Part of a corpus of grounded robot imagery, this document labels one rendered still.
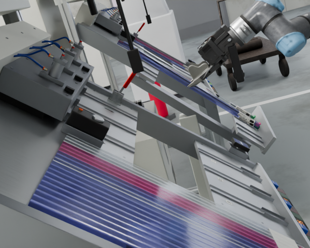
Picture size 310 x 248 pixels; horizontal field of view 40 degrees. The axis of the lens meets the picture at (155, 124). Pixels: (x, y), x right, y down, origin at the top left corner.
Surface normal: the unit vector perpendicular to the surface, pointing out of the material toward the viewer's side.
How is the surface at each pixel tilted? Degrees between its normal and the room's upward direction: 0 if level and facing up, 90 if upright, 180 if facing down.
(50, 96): 90
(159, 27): 90
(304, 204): 0
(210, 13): 90
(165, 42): 90
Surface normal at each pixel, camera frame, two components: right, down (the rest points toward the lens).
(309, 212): -0.26, -0.92
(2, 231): 0.01, 0.30
